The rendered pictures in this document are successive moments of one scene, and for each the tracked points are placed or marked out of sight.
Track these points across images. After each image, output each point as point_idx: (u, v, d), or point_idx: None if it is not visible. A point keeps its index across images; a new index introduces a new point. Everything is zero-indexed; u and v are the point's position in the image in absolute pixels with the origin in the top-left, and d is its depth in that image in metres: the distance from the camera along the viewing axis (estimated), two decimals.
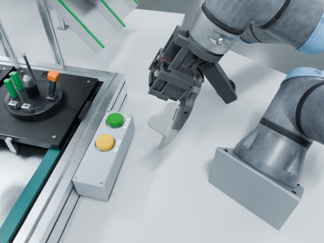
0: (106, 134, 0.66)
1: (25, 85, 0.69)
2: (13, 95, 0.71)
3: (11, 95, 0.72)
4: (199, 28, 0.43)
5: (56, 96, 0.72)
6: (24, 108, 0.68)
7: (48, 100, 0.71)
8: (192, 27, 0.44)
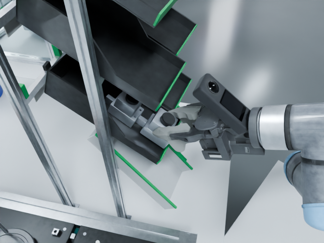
0: None
1: None
2: None
3: None
4: None
5: None
6: None
7: None
8: None
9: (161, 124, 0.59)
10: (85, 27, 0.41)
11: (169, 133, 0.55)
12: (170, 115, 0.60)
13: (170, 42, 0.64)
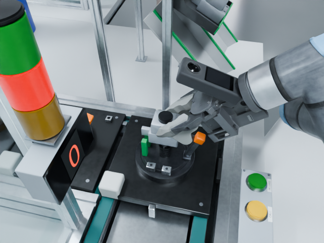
0: (256, 201, 0.62)
1: (162, 145, 0.65)
2: (145, 154, 0.67)
3: (143, 154, 0.67)
4: (277, 88, 0.51)
5: (191, 155, 0.67)
6: (166, 172, 0.63)
7: (184, 159, 0.66)
8: None
9: (161, 123, 0.59)
10: None
11: (171, 128, 0.55)
12: (167, 112, 0.60)
13: None
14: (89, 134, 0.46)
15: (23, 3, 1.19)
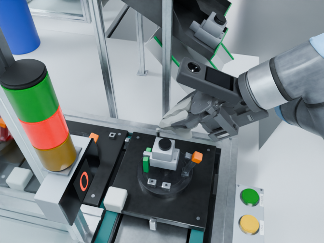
0: (249, 215, 0.67)
1: None
2: (146, 170, 0.72)
3: (145, 170, 0.72)
4: (277, 88, 0.51)
5: (189, 171, 0.72)
6: (166, 188, 0.68)
7: (182, 176, 0.72)
8: None
9: (161, 150, 0.65)
10: None
11: (171, 124, 0.56)
12: (166, 140, 0.66)
13: None
14: (96, 160, 0.51)
15: (29, 19, 1.24)
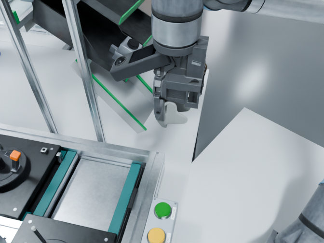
0: (157, 228, 0.72)
1: None
2: None
3: None
4: (198, 18, 0.45)
5: None
6: None
7: None
8: (200, 28, 0.45)
9: None
10: None
11: (156, 118, 0.56)
12: None
13: None
14: None
15: None
